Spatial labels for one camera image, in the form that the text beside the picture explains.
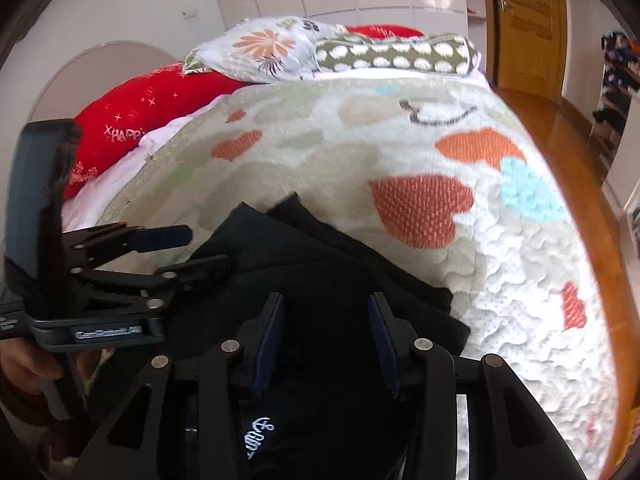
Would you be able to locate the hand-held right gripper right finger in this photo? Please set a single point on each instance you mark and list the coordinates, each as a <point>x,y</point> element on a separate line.
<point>385,345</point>

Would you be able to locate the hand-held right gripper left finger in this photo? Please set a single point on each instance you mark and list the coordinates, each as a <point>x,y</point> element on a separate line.
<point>267,345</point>

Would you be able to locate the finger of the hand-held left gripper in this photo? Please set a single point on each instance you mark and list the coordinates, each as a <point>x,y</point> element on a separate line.
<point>165,236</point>
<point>210,267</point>

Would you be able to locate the black pants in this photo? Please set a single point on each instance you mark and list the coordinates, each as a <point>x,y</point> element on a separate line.
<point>320,280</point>

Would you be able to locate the person's left hand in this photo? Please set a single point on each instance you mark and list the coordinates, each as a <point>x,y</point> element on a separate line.
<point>30,365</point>

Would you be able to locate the red printed pillow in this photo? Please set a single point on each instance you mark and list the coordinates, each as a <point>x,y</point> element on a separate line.
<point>140,110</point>

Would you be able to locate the heart patterned quilt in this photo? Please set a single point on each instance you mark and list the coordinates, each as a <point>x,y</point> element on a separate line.
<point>500,285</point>

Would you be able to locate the beige rounded headboard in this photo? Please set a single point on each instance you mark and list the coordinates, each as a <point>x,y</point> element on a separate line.
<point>90,75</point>

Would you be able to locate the floral pillow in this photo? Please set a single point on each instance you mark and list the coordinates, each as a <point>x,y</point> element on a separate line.
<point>260,50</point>

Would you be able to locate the white shelf cabinet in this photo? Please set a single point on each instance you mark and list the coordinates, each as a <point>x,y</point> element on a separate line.
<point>631,210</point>

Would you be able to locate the green patterned bolster pillow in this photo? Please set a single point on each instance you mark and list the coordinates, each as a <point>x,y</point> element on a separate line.
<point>400,55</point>

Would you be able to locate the shoe rack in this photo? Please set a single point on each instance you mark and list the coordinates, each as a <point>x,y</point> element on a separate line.
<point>617,100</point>

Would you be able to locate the wooden door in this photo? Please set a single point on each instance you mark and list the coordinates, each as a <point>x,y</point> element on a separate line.
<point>530,25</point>

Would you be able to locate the wall socket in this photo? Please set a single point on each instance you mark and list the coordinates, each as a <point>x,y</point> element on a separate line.
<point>189,14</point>

